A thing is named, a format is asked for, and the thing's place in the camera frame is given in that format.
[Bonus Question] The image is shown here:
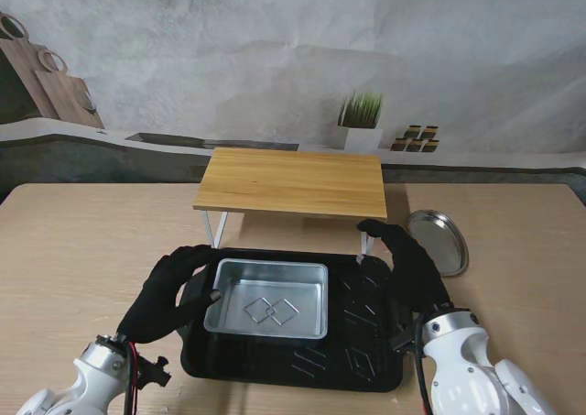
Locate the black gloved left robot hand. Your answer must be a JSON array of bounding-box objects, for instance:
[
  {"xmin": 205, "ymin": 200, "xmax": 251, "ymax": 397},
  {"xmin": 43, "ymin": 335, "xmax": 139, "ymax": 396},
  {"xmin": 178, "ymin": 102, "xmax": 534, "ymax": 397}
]
[{"xmin": 115, "ymin": 244, "xmax": 224, "ymax": 345}]

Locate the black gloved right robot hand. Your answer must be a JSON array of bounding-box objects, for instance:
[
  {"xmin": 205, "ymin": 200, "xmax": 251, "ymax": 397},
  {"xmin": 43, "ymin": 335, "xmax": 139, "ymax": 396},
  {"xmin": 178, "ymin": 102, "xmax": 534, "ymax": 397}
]
[{"xmin": 355, "ymin": 219, "xmax": 455, "ymax": 315}]

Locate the oval stainless steel tray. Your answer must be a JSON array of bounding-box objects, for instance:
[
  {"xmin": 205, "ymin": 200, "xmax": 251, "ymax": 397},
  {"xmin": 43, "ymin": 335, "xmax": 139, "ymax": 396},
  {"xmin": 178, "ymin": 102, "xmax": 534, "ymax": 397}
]
[{"xmin": 406, "ymin": 209, "xmax": 471, "ymax": 279}]

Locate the large black baking tray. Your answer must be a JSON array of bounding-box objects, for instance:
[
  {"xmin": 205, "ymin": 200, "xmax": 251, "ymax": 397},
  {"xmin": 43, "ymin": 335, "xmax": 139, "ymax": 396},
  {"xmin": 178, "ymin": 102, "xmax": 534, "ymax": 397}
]
[{"xmin": 179, "ymin": 246, "xmax": 407, "ymax": 394}]

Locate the silver rectangular baking pan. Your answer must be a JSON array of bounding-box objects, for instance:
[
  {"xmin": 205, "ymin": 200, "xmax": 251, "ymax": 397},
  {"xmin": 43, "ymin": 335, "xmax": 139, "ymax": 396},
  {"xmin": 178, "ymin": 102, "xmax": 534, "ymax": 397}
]
[{"xmin": 202, "ymin": 257, "xmax": 331, "ymax": 341}]

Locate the wooden shelf with white legs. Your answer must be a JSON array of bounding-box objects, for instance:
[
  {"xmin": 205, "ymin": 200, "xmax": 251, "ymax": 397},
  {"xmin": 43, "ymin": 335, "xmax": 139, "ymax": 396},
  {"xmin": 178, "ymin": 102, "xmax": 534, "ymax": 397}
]
[{"xmin": 191, "ymin": 147, "xmax": 389, "ymax": 257}]

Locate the printed kitchen scene backdrop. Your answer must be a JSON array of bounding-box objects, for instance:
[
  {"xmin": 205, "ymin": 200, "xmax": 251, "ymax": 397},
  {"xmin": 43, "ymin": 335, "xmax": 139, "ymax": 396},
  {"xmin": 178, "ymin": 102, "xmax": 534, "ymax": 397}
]
[{"xmin": 0, "ymin": 0, "xmax": 586, "ymax": 205}]

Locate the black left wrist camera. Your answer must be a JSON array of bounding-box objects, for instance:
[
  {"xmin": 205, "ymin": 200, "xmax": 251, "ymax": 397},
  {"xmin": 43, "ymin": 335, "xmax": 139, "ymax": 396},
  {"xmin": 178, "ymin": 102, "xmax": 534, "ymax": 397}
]
[{"xmin": 135, "ymin": 354, "xmax": 173, "ymax": 391}]

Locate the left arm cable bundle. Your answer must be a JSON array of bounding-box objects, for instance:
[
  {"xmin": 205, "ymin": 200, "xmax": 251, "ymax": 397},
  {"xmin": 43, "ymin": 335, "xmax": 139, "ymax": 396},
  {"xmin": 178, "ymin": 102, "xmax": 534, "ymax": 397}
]
[{"xmin": 118, "ymin": 339, "xmax": 141, "ymax": 415}]

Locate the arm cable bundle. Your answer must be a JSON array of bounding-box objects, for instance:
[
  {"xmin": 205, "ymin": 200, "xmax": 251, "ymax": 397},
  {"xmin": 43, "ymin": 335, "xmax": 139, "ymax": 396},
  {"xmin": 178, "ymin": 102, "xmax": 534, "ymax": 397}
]
[
  {"xmin": 410, "ymin": 313, "xmax": 434, "ymax": 415},
  {"xmin": 118, "ymin": 339, "xmax": 141, "ymax": 415}
]

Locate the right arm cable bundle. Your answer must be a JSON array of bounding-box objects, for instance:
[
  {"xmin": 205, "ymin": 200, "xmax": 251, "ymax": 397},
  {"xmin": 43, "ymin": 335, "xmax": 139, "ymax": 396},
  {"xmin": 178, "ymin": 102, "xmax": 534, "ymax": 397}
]
[{"xmin": 410, "ymin": 313, "xmax": 434, "ymax": 415}]

